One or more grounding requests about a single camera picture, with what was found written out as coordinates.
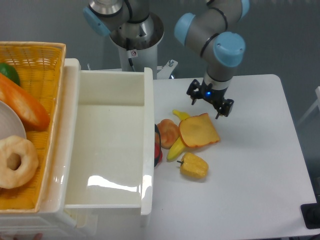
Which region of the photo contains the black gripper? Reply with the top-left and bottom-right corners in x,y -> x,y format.
186,79 -> 235,120

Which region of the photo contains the toasted bread slice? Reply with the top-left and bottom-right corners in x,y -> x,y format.
178,113 -> 221,148

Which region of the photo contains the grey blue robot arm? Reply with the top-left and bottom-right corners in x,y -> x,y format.
83,0 -> 250,117

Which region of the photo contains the brown bread roll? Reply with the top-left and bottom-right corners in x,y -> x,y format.
155,118 -> 180,150

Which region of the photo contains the person's hand at bottom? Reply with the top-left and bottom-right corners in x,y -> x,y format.
0,233 -> 43,240

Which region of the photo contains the yellow banana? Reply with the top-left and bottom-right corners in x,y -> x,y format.
166,109 -> 190,162

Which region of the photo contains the yellow bell pepper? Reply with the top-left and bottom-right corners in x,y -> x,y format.
177,152 -> 209,179

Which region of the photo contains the red pepper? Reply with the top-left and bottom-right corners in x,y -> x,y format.
154,143 -> 163,166

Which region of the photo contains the white plastic drawer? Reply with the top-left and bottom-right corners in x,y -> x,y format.
65,68 -> 155,216

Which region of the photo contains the black device at edge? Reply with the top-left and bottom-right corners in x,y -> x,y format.
300,203 -> 320,230

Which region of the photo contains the yellow woven basket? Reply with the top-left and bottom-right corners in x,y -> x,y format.
0,41 -> 66,214

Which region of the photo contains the orange baguette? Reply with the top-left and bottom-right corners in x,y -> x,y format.
0,77 -> 51,132

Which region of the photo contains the white drawer cabinet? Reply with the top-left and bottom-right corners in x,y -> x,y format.
0,57 -> 98,240

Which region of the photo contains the white plate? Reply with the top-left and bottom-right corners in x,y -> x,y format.
0,101 -> 27,140

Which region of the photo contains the green vegetable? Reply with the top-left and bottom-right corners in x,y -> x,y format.
0,62 -> 21,86

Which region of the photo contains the beige bagel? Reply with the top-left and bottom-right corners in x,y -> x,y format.
0,135 -> 39,189

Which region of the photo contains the white bracket with bolt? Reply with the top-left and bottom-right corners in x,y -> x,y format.
157,59 -> 179,80

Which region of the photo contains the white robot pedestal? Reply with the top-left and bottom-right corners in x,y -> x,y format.
110,12 -> 164,79

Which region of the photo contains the black cable on pedestal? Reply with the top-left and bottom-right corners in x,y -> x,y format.
125,37 -> 136,71

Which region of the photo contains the white frame at right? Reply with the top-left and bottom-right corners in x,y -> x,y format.
297,86 -> 320,127

